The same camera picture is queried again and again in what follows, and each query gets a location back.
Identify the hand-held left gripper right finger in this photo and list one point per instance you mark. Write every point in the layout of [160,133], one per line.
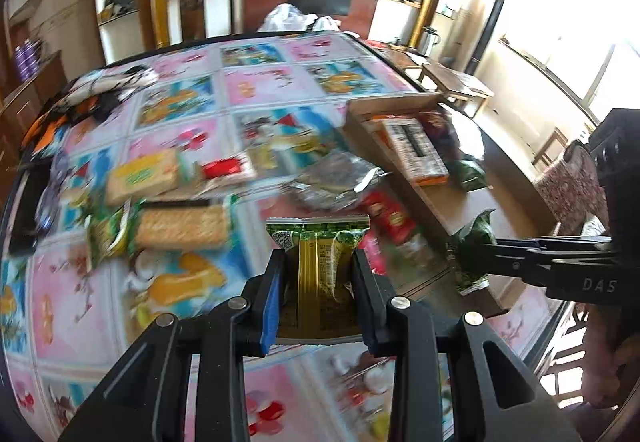
[370,307]

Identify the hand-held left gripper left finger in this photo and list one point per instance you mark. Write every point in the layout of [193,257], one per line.
[272,307]

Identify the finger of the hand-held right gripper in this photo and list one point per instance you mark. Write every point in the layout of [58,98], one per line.
[510,257]

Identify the green brown snack packet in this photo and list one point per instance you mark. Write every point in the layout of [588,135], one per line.
[467,262]

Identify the cardboard box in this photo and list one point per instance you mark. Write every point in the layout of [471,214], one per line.
[510,207]

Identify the yellow green snack packet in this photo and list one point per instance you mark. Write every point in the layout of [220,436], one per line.
[320,267]

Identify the green edged cracker packet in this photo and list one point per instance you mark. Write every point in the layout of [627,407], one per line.
[180,224]

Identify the person's right hand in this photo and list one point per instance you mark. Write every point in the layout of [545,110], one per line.
[607,367]

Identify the patterned armchair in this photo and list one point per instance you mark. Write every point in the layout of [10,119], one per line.
[570,182]

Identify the dark green snack packet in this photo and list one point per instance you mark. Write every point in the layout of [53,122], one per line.
[467,175]

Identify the wooden stool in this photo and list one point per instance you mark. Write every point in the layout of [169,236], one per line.
[550,142]

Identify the silver foil snack packet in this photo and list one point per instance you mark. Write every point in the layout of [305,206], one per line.
[335,182]

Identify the orange snack packet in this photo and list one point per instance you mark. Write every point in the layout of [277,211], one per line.
[415,150]

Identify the red and white snack packet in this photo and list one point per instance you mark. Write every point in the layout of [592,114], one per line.
[225,170]

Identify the dark red snack packet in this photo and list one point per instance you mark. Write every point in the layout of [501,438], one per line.
[437,122]

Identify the bright green snack packet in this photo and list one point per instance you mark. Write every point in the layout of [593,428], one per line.
[107,234]

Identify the wooden side table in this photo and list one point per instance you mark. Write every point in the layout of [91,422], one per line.
[455,82]

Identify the yellow label cracker packet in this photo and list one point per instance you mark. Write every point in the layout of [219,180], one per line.
[142,175]

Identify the window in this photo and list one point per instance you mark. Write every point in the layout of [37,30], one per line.
[575,22]

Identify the black upright pole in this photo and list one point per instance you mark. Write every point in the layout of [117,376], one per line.
[492,17]

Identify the steel kettle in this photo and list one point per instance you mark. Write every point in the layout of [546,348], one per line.
[430,42]

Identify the low wooden table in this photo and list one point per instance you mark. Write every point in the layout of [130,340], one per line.
[395,53]

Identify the black eyeglasses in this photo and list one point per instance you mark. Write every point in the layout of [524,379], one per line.
[52,199]

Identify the black flat case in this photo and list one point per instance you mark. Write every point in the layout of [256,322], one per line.
[27,212]

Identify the patterned black white cloth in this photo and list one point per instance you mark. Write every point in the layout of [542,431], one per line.
[85,107]

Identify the white plastic bag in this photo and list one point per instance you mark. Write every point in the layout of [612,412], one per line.
[285,17]

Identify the dark items on shelf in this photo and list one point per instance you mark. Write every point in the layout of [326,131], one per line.
[117,5]

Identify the purple bottle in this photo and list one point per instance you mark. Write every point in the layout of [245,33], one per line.
[21,63]
[33,55]

